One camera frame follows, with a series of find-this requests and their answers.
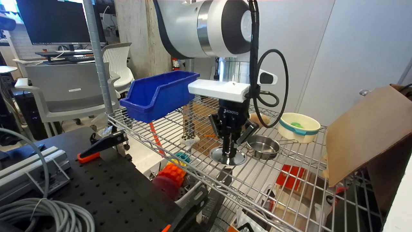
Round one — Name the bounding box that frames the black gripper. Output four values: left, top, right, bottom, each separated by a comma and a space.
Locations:
207, 98, 260, 158

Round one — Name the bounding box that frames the silver metal pot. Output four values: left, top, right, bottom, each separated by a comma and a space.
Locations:
247, 135, 282, 161

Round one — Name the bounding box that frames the teal toy block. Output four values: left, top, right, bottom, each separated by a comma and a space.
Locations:
172, 149, 193, 165

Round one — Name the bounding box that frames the cream bowl with teal band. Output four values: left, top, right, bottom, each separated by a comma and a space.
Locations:
277, 110, 323, 144

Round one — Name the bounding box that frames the orange stacking toy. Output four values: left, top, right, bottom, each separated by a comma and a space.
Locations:
150, 161, 188, 199

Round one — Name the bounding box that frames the red toy block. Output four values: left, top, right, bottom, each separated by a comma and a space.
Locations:
274, 163, 306, 193

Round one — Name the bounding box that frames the orange red stick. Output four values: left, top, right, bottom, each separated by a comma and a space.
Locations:
148, 121, 167, 158

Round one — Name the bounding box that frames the blue plastic storage bin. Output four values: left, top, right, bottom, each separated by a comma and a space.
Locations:
118, 69, 201, 123

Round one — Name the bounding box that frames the black perforated breadboard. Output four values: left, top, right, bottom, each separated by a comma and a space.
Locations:
37, 126, 185, 232

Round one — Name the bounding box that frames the white office chair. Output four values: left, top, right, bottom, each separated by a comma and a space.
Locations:
102, 41, 136, 95

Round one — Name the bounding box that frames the brown cardboard box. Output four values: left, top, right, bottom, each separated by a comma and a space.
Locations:
322, 83, 412, 216

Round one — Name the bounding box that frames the grey metal shelf pole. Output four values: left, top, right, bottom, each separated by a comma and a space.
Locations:
81, 0, 116, 118

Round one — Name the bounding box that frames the grey office chair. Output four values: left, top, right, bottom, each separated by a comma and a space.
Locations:
13, 58, 122, 138

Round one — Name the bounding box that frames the black computer monitor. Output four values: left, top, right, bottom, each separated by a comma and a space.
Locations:
15, 0, 93, 45

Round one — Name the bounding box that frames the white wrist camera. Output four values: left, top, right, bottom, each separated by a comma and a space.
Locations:
187, 78, 252, 104

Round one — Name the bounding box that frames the metal wire shelf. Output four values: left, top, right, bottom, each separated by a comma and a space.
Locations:
107, 95, 387, 232

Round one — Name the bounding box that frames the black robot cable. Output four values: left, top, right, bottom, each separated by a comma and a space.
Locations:
247, 0, 291, 130

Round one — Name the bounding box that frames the black clamp with orange handle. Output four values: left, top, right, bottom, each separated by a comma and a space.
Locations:
76, 130, 131, 165

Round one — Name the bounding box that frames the grey cable bundle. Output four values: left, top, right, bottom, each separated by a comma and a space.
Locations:
0, 127, 96, 232

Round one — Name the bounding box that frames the aluminium extrusion rail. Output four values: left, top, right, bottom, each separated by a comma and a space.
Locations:
0, 144, 72, 205

